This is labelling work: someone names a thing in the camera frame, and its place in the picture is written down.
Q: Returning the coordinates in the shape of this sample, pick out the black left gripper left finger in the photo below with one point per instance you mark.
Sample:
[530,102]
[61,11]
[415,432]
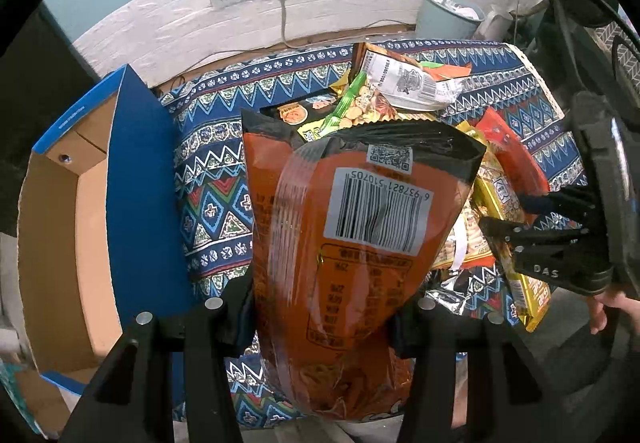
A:
[129,398]

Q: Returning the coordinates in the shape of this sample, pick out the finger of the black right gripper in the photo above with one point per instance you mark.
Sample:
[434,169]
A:
[569,202]
[508,240]

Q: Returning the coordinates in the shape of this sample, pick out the long yellow snack package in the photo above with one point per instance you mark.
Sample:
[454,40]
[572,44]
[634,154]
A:
[497,286]

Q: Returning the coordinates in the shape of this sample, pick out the orange black snack bag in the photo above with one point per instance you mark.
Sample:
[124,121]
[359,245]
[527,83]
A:
[346,228]

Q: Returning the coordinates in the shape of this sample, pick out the orange silver chip bag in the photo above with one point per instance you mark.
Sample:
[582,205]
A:
[407,83]

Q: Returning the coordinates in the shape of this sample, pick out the green broad bean snack bag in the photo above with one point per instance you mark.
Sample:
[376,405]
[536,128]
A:
[360,104]

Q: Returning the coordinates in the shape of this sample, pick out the black yellow snack bag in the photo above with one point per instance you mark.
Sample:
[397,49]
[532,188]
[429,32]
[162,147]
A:
[295,113]

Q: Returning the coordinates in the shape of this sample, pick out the red snack bag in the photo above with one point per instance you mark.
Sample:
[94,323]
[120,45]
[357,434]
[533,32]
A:
[522,170]

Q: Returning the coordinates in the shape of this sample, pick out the silver foil snack bag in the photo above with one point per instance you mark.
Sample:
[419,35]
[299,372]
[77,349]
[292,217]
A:
[455,292]

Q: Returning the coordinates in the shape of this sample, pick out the blue cardboard box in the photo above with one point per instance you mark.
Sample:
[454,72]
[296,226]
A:
[98,236]

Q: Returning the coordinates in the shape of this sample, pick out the light blue trash bin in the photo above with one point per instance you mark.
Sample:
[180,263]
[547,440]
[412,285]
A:
[448,19]

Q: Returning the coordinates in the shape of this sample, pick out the patterned blue tablecloth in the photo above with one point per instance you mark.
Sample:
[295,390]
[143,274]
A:
[209,161]

